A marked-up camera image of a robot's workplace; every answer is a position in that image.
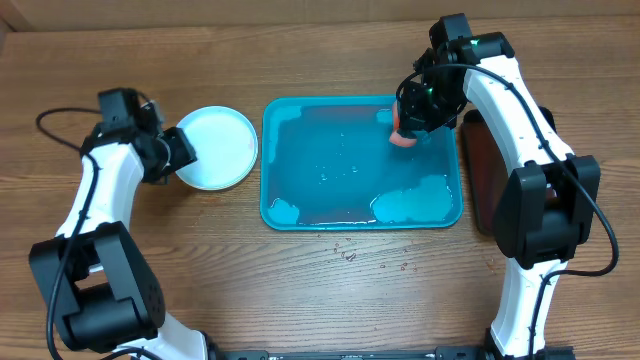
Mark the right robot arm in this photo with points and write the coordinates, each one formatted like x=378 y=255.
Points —
x=534 y=191

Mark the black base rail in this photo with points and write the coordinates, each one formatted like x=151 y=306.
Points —
x=439 y=353

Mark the teal plastic tray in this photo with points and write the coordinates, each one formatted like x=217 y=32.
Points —
x=328 y=164

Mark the light blue plate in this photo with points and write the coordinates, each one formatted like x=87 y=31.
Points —
x=226 y=147

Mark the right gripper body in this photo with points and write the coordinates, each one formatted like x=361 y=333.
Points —
x=431 y=109

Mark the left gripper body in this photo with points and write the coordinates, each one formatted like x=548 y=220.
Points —
x=173 y=154

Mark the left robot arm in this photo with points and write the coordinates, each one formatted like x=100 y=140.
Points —
x=100 y=292

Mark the black rectangular tray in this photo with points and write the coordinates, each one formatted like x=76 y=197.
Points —
x=487 y=171

